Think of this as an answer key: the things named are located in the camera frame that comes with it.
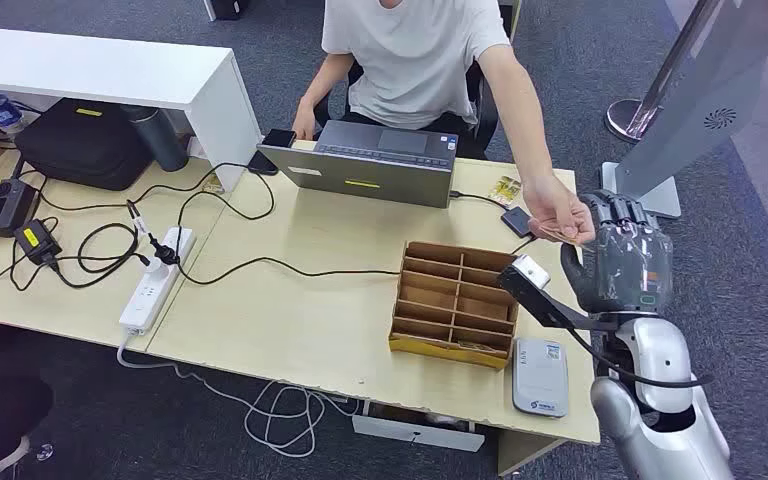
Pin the person's right forearm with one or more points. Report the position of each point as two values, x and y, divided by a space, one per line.
323 83

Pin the white desk shelf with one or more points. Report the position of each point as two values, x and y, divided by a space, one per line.
106 69

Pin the white power strip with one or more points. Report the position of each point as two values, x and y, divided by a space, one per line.
155 285

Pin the black power plug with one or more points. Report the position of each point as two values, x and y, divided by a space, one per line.
166 254

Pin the dark grey thermos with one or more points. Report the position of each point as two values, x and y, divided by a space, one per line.
159 139

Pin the black smartphone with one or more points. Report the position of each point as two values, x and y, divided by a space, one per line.
263 164
278 138

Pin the black power adapter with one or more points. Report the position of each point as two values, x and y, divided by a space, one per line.
36 242

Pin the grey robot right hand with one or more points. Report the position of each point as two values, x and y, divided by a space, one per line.
622 265

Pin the white box under desk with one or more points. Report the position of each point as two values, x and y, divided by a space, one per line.
417 434

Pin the dark stool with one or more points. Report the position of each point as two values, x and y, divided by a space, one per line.
0 417

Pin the person's right hand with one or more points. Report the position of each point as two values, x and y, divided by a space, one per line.
303 122

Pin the small gold patterned packet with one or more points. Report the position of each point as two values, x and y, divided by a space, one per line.
212 184

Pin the small black USB device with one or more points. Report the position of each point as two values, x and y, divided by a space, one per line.
518 221

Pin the person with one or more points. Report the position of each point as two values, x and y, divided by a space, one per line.
417 60

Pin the person's left forearm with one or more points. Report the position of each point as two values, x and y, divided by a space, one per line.
530 132

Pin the black carrying case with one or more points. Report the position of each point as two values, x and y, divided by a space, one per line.
82 146

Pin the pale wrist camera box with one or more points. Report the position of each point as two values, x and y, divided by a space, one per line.
531 272

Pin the chrome stanchion post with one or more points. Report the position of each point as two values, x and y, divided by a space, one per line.
632 116

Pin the person's left hand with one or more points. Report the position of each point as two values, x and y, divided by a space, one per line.
556 202

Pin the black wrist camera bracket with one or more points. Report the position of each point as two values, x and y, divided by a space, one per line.
543 305

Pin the wooden card organizer box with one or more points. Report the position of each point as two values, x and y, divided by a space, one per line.
450 305

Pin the black box on floor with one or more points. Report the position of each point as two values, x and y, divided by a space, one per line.
225 8

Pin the white card reader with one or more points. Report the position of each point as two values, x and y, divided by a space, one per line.
540 378

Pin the autumn trees key card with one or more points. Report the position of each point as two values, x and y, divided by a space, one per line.
480 346

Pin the grey kiosk stand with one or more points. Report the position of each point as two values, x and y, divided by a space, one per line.
702 112

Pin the grey laptop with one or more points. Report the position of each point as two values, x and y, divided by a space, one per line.
364 175

